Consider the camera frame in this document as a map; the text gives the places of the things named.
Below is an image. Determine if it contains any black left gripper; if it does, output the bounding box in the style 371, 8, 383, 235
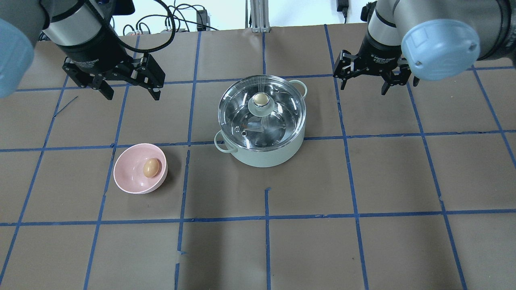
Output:
62, 39, 166, 101

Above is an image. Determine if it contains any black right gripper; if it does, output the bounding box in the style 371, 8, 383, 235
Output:
333, 33, 412, 95

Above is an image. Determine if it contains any brown egg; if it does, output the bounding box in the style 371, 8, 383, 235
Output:
143, 158, 161, 178

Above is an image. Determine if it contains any glass pot lid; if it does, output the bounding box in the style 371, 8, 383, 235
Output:
218, 76, 306, 153

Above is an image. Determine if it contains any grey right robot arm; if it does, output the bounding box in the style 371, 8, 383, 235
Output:
333, 0, 516, 95

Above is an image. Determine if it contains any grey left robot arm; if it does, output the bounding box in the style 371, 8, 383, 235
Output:
0, 0, 174, 100

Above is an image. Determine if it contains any pale green pot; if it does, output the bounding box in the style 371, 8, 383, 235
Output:
214, 76, 308, 168

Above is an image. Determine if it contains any pink bowl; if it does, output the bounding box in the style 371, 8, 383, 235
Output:
113, 143, 168, 194

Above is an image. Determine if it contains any black power adapter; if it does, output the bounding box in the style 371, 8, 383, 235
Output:
196, 9, 209, 31

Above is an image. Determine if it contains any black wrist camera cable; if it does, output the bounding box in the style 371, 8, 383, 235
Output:
85, 0, 177, 54

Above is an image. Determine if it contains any black cable bundle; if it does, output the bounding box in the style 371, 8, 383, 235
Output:
122, 3, 220, 36

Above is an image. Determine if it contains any aluminium frame post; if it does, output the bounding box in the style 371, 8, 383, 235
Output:
248, 0, 271, 33

